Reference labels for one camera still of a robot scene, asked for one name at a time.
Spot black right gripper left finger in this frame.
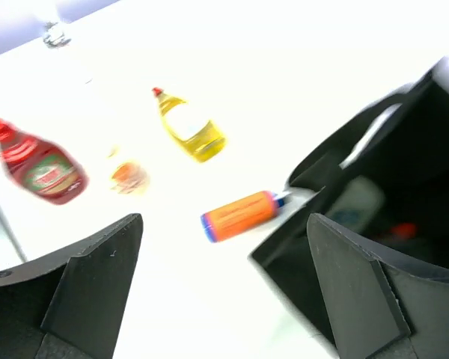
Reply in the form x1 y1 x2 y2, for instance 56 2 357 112
0 213 143 358

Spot cream lotion pump bottle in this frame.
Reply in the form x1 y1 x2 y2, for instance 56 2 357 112
106 147 150 195

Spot orange blue cologne bottle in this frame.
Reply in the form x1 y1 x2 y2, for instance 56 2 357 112
200 191 290 243

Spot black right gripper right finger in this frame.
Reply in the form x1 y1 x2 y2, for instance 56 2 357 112
307 214 449 358

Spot yellow dish soap bottle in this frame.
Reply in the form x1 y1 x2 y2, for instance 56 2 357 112
152 87 226 163

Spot small clear silver bottle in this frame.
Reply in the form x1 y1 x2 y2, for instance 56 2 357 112
42 21 71 49

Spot red dish soap bottle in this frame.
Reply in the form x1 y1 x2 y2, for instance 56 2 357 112
0 118 88 205

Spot black canvas bag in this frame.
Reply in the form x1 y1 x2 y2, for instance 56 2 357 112
251 58 449 353

